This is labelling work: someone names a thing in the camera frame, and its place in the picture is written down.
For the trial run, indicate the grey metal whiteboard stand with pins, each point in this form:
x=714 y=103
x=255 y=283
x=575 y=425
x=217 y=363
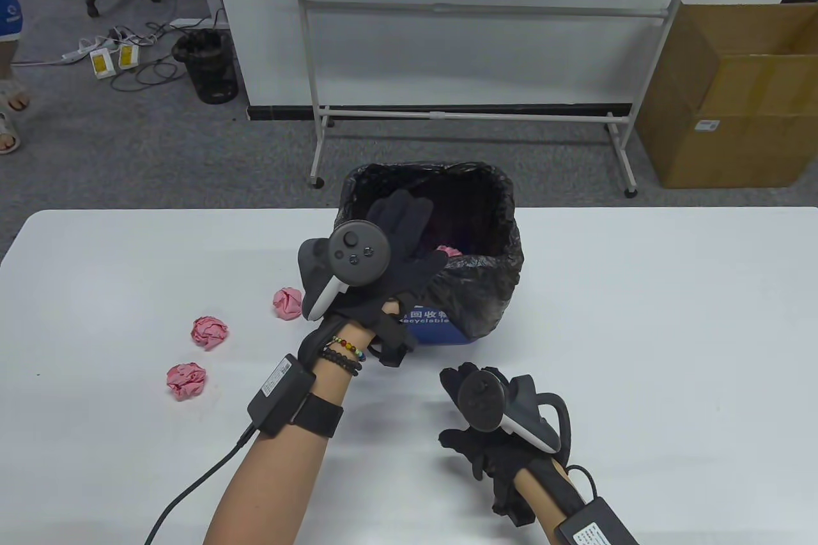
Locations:
x=447 y=8

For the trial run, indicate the white and yellow adapter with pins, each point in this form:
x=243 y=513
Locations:
x=129 y=57
x=102 y=64

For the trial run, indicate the black plastic bin liner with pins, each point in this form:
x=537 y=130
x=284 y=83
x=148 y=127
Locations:
x=486 y=289

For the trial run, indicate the white power strip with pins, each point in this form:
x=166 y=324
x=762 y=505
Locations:
x=80 y=52

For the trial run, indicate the pink paper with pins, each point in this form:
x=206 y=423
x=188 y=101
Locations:
x=209 y=331
x=186 y=381
x=286 y=303
x=450 y=249

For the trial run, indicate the person's left hand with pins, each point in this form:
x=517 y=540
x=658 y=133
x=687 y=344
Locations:
x=402 y=276

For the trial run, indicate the person's right hand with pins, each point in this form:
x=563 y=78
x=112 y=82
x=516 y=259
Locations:
x=486 y=455

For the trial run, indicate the blue recycling bin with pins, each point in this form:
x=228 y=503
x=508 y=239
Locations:
x=441 y=331

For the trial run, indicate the black and white controller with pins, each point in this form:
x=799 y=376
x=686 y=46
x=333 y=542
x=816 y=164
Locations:
x=358 y=251
x=482 y=401

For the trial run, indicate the black mesh wastebasket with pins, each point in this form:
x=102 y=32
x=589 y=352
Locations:
x=208 y=72

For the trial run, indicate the black wrist sensor box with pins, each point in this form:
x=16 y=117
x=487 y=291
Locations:
x=594 y=529
x=281 y=395

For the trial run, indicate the brown cardboard box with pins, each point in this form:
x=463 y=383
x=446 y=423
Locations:
x=735 y=149

